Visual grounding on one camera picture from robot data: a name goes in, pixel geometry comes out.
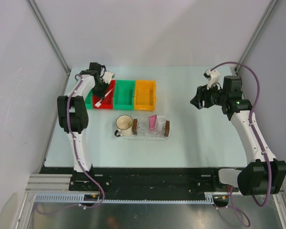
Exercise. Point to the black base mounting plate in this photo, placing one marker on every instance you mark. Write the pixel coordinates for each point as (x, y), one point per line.
(141, 182)

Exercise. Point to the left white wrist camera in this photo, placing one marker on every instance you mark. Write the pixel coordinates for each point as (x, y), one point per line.
(108, 77)

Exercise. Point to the green plastic bin left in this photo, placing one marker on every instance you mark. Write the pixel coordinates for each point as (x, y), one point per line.
(88, 100)

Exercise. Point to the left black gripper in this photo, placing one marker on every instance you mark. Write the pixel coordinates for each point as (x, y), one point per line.
(101, 95)

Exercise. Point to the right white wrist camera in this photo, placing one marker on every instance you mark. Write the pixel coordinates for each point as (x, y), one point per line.
(212, 76)

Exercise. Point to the clear oval glass tray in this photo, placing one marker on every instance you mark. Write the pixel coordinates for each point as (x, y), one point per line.
(133, 137)

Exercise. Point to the white toothpaste tube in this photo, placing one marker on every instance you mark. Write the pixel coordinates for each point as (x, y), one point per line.
(161, 122)

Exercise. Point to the clear holder with brown ends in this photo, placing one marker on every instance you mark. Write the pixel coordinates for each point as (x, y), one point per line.
(141, 129)

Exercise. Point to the yellow plastic bin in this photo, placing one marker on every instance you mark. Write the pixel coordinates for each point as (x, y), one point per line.
(145, 95)

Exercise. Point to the green plastic bin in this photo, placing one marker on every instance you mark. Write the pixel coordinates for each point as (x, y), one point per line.
(123, 98)
(88, 100)

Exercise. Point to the red plastic bin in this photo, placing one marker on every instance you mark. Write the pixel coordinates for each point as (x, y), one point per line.
(111, 86)

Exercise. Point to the green plastic bin middle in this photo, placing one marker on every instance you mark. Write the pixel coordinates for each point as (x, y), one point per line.
(123, 98)

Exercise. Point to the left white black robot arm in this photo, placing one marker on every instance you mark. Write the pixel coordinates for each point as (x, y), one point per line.
(72, 112)

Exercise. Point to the cream enamel mug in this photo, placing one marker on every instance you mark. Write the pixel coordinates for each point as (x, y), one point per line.
(124, 124)

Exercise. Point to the white slotted cable duct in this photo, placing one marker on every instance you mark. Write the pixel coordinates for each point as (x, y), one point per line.
(89, 198)

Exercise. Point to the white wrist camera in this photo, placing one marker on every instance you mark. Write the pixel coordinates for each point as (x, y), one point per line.
(108, 77)
(212, 76)

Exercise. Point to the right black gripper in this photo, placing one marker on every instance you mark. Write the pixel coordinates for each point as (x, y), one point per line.
(202, 94)

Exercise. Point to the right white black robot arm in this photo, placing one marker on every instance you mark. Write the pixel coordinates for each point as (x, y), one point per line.
(264, 174)

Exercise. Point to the white pink toothbrush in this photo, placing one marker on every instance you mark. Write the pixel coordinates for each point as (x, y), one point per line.
(104, 103)

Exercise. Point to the pink toothpaste tube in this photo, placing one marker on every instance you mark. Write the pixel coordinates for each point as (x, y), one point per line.
(152, 122)

